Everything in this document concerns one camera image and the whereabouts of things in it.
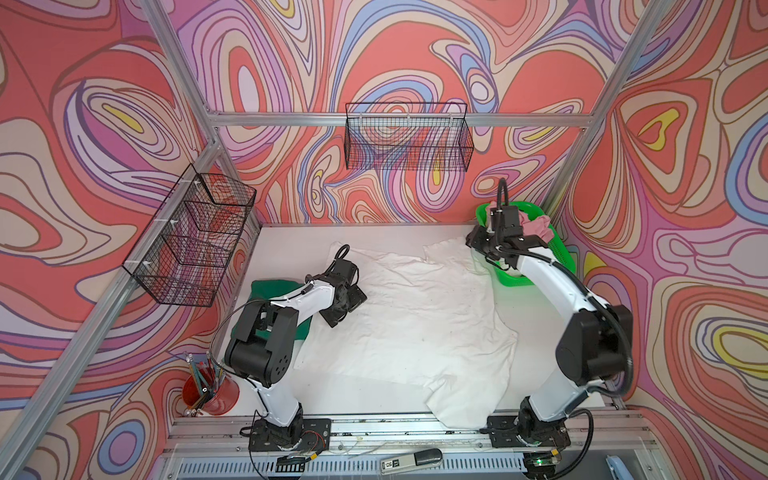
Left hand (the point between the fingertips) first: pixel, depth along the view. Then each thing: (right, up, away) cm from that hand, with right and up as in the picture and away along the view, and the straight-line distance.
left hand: (358, 305), depth 96 cm
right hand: (+37, +19, -6) cm, 42 cm away
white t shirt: (+22, -4, -2) cm, 22 cm away
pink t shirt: (+66, +27, +13) cm, 72 cm away
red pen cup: (-35, -17, -22) cm, 45 cm away
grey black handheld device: (+17, -29, -29) cm, 45 cm away
